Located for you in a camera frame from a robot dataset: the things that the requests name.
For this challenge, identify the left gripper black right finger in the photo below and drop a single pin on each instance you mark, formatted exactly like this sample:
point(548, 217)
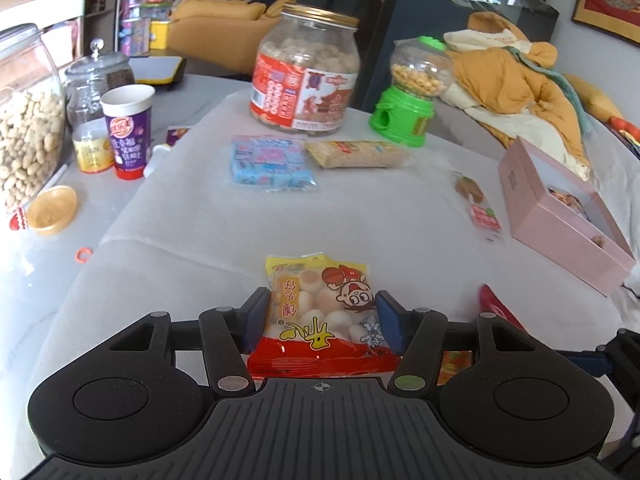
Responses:
point(421, 336)

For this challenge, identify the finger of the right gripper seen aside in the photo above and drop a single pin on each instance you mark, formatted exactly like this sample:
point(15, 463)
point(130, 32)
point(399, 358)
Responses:
point(618, 358)

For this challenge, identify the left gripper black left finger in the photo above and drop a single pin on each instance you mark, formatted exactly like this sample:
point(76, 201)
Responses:
point(223, 335)

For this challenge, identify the large red snack bag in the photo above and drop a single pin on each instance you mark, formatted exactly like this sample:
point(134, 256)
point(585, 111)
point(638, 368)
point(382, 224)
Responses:
point(454, 361)

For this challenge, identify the yellow red cartoon snack bag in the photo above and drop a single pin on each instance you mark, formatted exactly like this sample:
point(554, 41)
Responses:
point(321, 322)

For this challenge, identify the brown bar clear wrapper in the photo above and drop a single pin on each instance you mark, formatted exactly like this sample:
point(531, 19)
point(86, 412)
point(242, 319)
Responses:
point(482, 215)

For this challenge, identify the blue candy packet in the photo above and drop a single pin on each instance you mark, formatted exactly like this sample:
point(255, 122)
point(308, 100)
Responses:
point(274, 163)

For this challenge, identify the beige cracker bar packet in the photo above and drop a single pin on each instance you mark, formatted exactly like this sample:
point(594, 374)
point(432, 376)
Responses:
point(356, 154)

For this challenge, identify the white tablecloth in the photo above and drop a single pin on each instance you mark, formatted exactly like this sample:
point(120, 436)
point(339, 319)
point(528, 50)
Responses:
point(191, 239)

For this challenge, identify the pink cardboard box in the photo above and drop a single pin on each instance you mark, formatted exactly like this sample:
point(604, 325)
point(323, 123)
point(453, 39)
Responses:
point(563, 218)

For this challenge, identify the orange jar lid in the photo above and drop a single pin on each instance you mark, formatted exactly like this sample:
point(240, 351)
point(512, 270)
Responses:
point(52, 211)

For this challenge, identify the small yellow label jar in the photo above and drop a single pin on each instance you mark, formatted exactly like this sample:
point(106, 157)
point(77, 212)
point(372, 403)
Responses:
point(93, 151)

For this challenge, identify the colourful toys pile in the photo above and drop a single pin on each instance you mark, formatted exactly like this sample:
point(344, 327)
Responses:
point(627, 132)

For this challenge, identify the purple paper cup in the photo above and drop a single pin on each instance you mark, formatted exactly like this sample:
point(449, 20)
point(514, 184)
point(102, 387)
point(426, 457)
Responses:
point(128, 113)

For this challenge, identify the green gumball dispenser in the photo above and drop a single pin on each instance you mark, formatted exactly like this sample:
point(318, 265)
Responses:
point(421, 71)

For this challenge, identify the orange cream blanket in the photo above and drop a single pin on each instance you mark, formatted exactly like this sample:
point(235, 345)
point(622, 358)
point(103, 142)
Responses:
point(508, 84)

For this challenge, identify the plastic jar with red label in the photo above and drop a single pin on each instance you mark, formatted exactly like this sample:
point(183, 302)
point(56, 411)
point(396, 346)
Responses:
point(305, 71)

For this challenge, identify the large glass peanut jar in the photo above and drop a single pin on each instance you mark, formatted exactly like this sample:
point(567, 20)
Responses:
point(32, 116)

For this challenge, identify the small glass jar dark contents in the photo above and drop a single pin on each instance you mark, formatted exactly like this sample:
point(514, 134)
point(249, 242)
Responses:
point(89, 78)

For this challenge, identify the orange armchair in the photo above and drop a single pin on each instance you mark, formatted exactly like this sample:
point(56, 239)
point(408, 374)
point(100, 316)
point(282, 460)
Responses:
point(226, 33)

